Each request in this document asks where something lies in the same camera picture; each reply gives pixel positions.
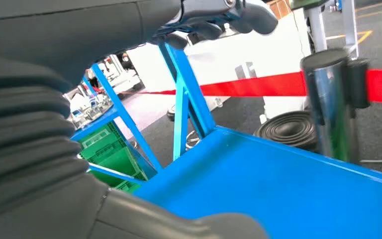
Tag blue metal shelf rack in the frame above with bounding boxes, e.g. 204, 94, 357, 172
70, 64, 164, 187
134, 42, 382, 239

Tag white machine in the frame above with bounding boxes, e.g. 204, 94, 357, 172
97, 54, 145, 96

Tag silver metal parts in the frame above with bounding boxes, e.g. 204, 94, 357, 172
65, 91, 114, 129

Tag green plastic crate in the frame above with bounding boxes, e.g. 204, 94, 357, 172
78, 121, 129, 162
87, 146, 149, 194

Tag white desk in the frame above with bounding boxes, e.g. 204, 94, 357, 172
126, 8, 313, 120

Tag chrome stool base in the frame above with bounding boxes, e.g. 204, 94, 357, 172
185, 130, 201, 151

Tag red barrier belt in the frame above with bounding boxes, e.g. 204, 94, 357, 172
125, 68, 382, 106

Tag wooden crate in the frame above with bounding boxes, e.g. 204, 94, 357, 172
268, 0, 292, 19

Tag black stanchion base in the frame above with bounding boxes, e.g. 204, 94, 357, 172
253, 110, 318, 152

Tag white metal stand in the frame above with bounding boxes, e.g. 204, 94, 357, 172
289, 0, 359, 60

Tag chrome stanchion post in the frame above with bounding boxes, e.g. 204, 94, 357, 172
300, 47, 371, 164

